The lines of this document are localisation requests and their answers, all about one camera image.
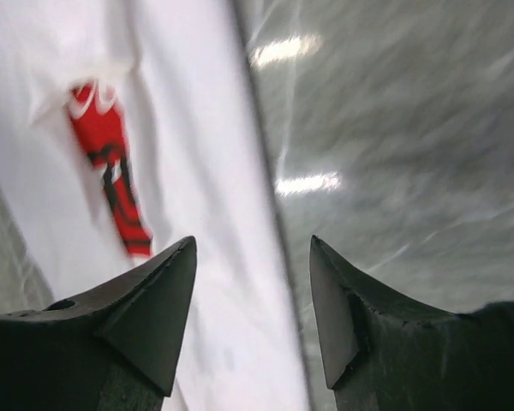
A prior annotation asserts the white t-shirt red print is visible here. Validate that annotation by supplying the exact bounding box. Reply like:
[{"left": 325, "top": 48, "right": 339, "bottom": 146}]
[{"left": 0, "top": 1, "right": 309, "bottom": 410}]

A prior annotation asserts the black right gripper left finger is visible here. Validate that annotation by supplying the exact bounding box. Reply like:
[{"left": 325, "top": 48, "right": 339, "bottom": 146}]
[{"left": 0, "top": 236, "right": 196, "bottom": 410}]

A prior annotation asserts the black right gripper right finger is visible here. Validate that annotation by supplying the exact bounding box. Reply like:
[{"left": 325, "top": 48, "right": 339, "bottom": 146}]
[{"left": 309, "top": 236, "right": 514, "bottom": 410}]

